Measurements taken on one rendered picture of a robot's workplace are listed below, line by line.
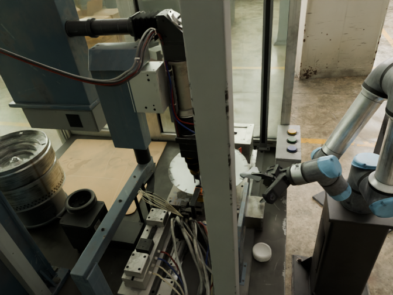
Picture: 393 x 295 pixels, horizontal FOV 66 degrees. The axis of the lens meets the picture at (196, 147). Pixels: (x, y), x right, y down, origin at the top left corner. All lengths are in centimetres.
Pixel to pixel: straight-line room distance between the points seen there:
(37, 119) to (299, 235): 175
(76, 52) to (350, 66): 384
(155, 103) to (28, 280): 69
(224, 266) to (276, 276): 67
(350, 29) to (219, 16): 399
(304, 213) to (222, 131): 207
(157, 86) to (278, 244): 77
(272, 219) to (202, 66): 108
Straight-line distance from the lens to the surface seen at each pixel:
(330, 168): 106
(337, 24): 419
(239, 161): 128
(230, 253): 49
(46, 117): 116
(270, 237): 127
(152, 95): 83
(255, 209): 126
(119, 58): 83
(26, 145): 152
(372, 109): 114
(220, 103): 31
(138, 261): 108
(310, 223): 233
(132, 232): 124
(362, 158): 133
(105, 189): 158
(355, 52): 439
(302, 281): 204
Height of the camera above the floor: 175
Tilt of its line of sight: 36 degrees down
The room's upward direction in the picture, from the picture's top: 7 degrees counter-clockwise
